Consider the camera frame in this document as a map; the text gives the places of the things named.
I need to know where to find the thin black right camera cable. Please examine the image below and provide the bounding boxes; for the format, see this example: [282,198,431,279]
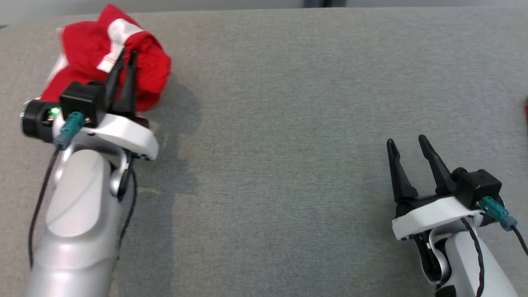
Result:
[511,225,528,255]

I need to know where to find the teal left camera connector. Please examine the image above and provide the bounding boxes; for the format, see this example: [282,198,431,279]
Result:
[53,111,86,150]

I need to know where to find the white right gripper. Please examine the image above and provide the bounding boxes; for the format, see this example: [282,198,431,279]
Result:
[386,134,506,242]

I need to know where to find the teal right camera connector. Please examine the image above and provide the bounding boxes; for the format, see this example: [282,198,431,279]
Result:
[480,196,518,231]

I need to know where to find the teal camera connector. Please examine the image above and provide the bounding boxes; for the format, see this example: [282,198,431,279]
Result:
[480,196,518,231]
[53,111,86,150]

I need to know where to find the thin black left camera cable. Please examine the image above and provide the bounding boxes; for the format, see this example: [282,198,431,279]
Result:
[28,146,62,269]

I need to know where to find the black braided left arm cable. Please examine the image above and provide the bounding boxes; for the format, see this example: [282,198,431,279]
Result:
[117,159,138,260]

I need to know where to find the red shorts with white stripe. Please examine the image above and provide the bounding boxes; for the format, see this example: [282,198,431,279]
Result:
[40,4,172,113]

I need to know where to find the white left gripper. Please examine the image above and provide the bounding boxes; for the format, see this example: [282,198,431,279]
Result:
[21,46,160,161]

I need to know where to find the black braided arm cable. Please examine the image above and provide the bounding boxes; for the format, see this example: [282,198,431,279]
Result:
[459,217,486,297]
[117,159,138,260]

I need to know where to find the thin black camera cable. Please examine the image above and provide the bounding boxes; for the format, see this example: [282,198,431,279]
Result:
[28,146,62,269]
[511,225,528,255]

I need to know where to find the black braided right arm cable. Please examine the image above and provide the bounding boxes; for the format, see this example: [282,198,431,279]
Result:
[459,217,486,297]

